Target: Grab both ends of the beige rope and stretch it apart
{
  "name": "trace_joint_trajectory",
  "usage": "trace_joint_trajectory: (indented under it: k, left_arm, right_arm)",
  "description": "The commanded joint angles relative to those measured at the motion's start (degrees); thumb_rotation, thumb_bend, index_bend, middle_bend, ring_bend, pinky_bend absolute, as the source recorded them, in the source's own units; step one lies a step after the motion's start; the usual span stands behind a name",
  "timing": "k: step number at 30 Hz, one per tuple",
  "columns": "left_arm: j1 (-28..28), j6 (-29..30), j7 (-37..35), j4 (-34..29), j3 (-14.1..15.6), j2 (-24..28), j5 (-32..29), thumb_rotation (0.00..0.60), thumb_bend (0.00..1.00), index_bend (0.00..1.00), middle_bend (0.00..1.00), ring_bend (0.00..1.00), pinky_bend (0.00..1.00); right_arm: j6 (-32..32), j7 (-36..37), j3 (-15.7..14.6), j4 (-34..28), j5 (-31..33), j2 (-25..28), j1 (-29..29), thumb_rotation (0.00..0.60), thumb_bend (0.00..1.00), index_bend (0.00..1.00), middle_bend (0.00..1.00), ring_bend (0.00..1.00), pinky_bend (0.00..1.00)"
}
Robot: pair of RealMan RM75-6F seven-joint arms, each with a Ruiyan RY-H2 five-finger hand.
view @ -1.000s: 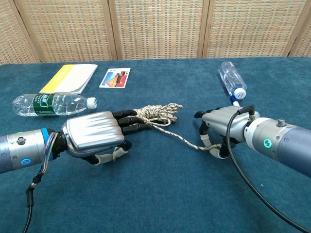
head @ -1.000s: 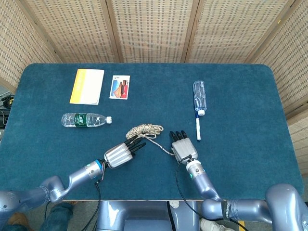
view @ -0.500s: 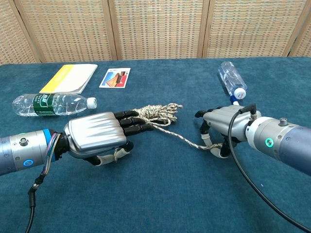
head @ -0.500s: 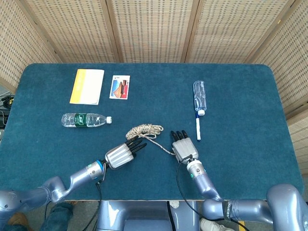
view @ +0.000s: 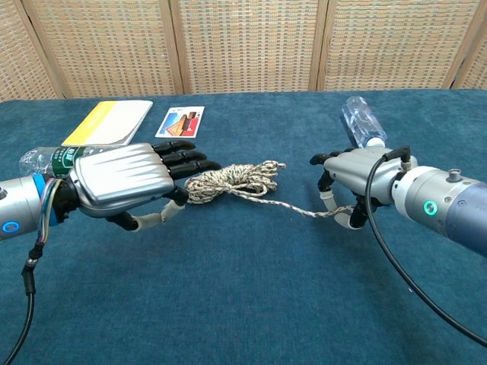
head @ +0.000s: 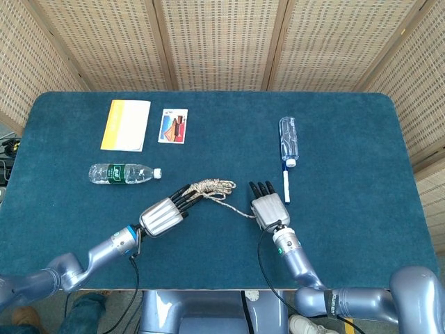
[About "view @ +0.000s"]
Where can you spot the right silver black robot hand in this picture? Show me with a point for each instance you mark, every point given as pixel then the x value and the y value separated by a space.
pixel 354 171

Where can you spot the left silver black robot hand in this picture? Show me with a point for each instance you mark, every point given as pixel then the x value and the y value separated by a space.
pixel 121 178

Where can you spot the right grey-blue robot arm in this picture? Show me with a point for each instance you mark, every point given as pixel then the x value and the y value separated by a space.
pixel 456 205

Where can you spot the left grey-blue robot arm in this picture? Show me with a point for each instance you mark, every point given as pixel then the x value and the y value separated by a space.
pixel 19 205

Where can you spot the clear blue-tinted water bottle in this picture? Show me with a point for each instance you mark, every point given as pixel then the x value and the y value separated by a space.
pixel 361 121

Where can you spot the yellow white booklet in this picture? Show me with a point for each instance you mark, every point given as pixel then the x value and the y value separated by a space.
pixel 110 121

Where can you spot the green label water bottle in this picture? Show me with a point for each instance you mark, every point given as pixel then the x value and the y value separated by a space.
pixel 62 159

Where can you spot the picture card with red building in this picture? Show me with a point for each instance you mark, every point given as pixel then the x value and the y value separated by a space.
pixel 179 122

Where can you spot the woven bamboo screen panel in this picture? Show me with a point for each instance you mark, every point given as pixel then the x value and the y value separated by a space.
pixel 106 45
pixel 23 49
pixel 247 45
pixel 477 57
pixel 395 42

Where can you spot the blue felt table cover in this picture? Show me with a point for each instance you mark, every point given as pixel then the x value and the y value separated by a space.
pixel 243 285

